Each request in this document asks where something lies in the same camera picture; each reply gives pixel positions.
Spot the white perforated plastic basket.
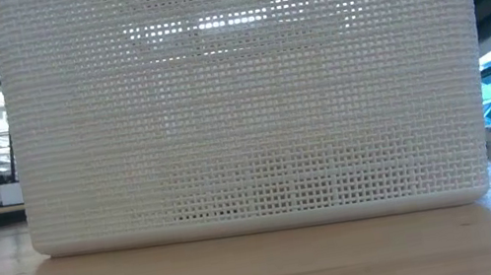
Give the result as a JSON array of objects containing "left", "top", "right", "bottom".
[{"left": 0, "top": 0, "right": 491, "bottom": 275}]

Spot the white box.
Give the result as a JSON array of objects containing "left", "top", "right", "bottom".
[{"left": 0, "top": 180, "right": 26, "bottom": 208}]

